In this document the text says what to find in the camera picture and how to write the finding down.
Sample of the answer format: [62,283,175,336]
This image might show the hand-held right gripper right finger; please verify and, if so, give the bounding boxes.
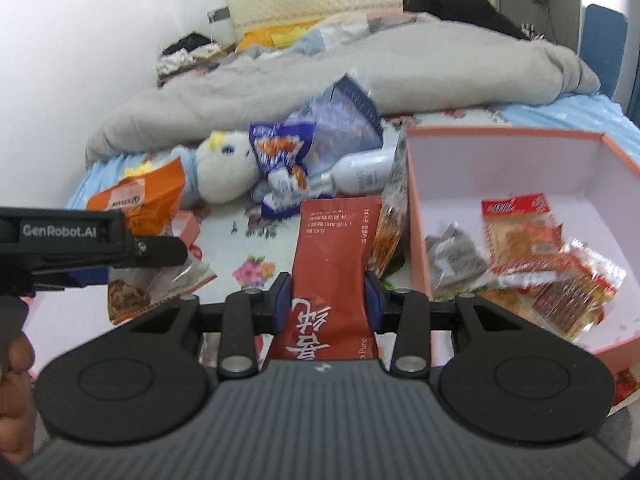
[364,271,522,379]

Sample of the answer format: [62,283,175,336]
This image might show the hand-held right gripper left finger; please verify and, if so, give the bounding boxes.
[127,271,294,381]

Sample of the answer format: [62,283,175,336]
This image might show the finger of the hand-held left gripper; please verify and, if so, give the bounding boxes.
[131,235,189,268]

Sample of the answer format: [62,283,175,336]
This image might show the orange snack bag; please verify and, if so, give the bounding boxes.
[85,156,218,325]

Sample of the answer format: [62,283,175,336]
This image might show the dark red pouch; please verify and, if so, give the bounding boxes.
[267,197,383,363]

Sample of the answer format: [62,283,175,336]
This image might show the grey packet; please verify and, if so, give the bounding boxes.
[424,222,491,293]

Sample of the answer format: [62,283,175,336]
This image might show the clear red-label snack packet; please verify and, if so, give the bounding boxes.
[481,192,566,276]

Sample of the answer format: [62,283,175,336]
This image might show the pink cardboard box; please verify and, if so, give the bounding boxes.
[402,125,640,418]

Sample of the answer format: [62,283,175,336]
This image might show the clear orange-red snack packet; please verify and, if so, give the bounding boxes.
[530,237,628,338]

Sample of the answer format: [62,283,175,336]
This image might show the person's left hand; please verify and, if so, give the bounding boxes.
[0,332,37,466]

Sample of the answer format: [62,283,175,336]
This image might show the small pink box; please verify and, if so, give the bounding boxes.
[170,210,202,246]

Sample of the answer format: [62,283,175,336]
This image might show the white printed snack packet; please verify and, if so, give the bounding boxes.
[370,130,412,278]

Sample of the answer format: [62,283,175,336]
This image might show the white and blue plush toy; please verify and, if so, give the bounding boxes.
[170,130,263,208]

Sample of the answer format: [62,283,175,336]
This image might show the white bottle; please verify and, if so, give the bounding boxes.
[312,150,398,196]

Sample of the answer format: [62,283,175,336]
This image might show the small orange snack packet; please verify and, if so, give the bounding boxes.
[477,285,543,328]

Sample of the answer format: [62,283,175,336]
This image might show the blue and white snack packet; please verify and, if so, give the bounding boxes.
[248,121,321,221]

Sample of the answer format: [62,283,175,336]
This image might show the blue translucent plastic bag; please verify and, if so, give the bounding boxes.
[285,74,385,171]

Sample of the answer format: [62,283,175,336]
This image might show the black and white clothes pile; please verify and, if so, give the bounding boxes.
[157,32,236,81]

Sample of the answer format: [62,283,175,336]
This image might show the grey blanket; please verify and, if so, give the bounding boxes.
[85,22,601,166]

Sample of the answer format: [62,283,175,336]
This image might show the yellow cloth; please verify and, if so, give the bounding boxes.
[235,17,326,53]

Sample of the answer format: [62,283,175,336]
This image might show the pale patchwork quilt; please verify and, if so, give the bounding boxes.
[285,10,441,56]

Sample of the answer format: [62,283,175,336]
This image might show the black cloth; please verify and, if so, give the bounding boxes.
[402,0,531,41]

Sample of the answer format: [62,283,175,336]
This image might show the blue chair back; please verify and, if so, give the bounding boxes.
[582,4,630,98]

